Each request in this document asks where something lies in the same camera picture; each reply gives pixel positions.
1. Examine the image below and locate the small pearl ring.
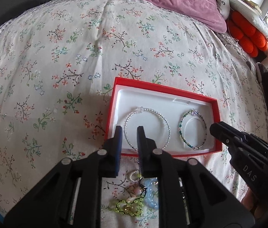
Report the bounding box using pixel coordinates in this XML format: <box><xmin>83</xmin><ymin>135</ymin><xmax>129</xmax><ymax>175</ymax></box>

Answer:
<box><xmin>128</xmin><ymin>170</ymin><xmax>141</xmax><ymax>182</ymax></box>

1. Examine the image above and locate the blue bead bracelet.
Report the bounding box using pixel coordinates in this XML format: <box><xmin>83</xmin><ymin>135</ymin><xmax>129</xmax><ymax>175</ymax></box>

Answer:
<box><xmin>139</xmin><ymin>177</ymin><xmax>160</xmax><ymax>211</ymax></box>

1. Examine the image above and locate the red jewelry box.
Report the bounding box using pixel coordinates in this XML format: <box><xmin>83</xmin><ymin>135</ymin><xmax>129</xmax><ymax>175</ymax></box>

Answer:
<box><xmin>106</xmin><ymin>77</ymin><xmax>222</xmax><ymax>157</ymax></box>

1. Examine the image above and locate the clear crystal bead bracelet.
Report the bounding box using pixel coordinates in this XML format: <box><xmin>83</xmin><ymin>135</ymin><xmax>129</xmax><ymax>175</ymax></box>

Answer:
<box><xmin>123</xmin><ymin>106</ymin><xmax>172</xmax><ymax>151</ymax></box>

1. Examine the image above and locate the thin multicolour bead bracelet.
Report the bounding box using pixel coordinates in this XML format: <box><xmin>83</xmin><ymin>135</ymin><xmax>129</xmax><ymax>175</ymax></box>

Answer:
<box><xmin>178</xmin><ymin>108</ymin><xmax>208</xmax><ymax>150</ymax></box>

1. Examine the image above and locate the right hand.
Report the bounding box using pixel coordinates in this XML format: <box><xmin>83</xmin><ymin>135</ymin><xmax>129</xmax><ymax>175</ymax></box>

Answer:
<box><xmin>241</xmin><ymin>188</ymin><xmax>264</xmax><ymax>219</ymax></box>

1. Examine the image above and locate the white quilted cushion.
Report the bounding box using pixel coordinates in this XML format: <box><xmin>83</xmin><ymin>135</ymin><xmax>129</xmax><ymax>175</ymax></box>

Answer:
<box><xmin>229</xmin><ymin>0</ymin><xmax>268</xmax><ymax>54</ymax></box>

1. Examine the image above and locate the green bead braided bracelet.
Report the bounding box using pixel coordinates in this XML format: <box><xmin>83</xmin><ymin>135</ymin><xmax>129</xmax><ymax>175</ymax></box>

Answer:
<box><xmin>111</xmin><ymin>198</ymin><xmax>145</xmax><ymax>217</ymax></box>

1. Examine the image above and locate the gold charm earring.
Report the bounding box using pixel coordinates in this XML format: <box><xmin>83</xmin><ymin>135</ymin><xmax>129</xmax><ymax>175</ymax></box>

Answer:
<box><xmin>123</xmin><ymin>204</ymin><xmax>134</xmax><ymax>213</ymax></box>

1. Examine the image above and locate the orange knot cushion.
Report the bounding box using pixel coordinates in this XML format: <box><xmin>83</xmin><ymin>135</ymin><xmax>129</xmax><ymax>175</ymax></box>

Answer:
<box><xmin>226</xmin><ymin>11</ymin><xmax>268</xmax><ymax>58</ymax></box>

